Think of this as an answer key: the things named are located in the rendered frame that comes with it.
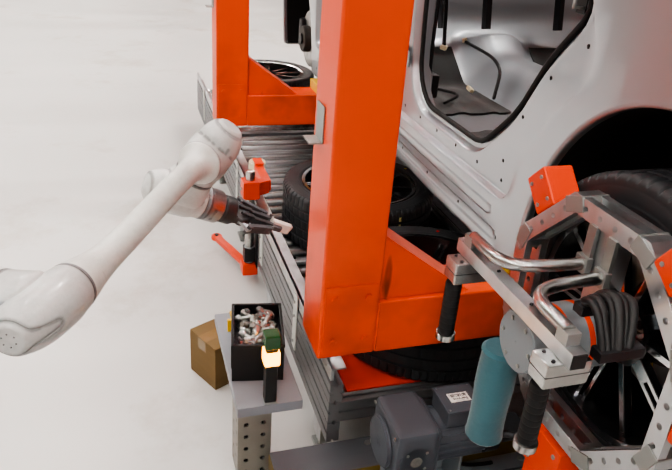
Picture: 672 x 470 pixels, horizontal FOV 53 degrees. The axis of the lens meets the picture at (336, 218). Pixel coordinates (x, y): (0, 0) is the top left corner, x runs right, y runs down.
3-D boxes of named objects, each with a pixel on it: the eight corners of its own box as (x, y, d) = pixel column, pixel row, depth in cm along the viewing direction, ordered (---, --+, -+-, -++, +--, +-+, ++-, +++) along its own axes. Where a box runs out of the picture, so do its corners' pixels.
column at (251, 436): (269, 473, 208) (273, 364, 190) (237, 478, 205) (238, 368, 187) (263, 449, 217) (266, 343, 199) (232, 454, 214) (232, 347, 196)
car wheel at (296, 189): (252, 217, 307) (253, 169, 297) (360, 188, 347) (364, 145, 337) (346, 281, 263) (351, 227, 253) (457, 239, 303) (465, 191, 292)
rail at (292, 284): (353, 425, 206) (359, 367, 196) (324, 430, 203) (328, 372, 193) (229, 147, 416) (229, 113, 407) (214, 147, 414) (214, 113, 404)
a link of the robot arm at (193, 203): (192, 229, 171) (220, 195, 165) (136, 214, 161) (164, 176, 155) (185, 200, 178) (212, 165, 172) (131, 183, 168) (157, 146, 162)
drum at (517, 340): (617, 378, 137) (635, 320, 131) (526, 392, 131) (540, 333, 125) (576, 337, 149) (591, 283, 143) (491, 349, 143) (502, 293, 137)
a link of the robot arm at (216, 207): (194, 225, 171) (214, 231, 175) (213, 201, 167) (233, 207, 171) (187, 201, 177) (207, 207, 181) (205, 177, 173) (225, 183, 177)
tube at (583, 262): (590, 276, 134) (603, 229, 129) (504, 286, 128) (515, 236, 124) (541, 236, 149) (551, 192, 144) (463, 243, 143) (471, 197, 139)
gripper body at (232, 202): (208, 206, 180) (236, 214, 186) (214, 228, 174) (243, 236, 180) (223, 186, 177) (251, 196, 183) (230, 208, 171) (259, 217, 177)
